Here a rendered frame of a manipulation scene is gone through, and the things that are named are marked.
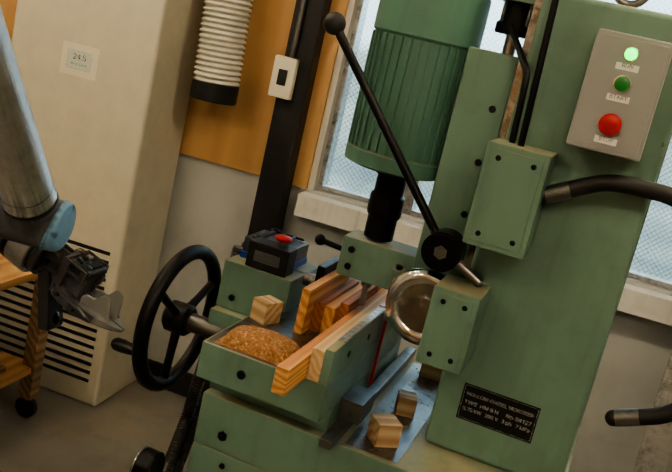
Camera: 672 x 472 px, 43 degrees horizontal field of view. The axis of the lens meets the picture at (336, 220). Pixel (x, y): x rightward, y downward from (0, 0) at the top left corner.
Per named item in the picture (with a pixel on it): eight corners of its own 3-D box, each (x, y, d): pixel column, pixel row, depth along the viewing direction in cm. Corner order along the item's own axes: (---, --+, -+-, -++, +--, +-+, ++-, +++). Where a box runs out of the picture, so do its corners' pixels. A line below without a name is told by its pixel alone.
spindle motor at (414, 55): (362, 152, 155) (403, -22, 148) (455, 178, 150) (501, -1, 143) (328, 159, 138) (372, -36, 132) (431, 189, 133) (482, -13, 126)
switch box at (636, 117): (568, 141, 123) (600, 30, 120) (639, 159, 120) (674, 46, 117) (565, 143, 117) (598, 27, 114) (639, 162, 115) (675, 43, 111)
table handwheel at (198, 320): (207, 327, 183) (206, 214, 167) (292, 357, 177) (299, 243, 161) (128, 417, 160) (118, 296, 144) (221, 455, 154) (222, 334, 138)
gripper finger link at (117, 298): (134, 310, 152) (96, 279, 154) (119, 336, 154) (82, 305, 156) (144, 306, 155) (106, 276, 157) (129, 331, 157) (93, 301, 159)
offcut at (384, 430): (374, 447, 132) (380, 425, 131) (365, 434, 135) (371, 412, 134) (397, 448, 133) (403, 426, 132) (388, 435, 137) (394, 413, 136)
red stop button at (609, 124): (595, 132, 116) (602, 110, 115) (618, 138, 115) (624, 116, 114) (595, 132, 115) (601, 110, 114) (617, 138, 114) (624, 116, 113)
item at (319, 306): (344, 304, 164) (350, 278, 162) (353, 307, 163) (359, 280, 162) (307, 329, 146) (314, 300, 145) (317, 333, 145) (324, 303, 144)
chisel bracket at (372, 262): (346, 273, 153) (356, 228, 152) (419, 297, 149) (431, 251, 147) (331, 281, 147) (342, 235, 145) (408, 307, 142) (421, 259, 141)
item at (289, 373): (394, 294, 177) (398, 276, 176) (403, 297, 177) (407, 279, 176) (270, 392, 119) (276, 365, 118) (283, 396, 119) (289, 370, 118)
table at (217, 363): (291, 279, 191) (296, 253, 190) (419, 321, 183) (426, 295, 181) (141, 356, 135) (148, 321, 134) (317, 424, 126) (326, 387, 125)
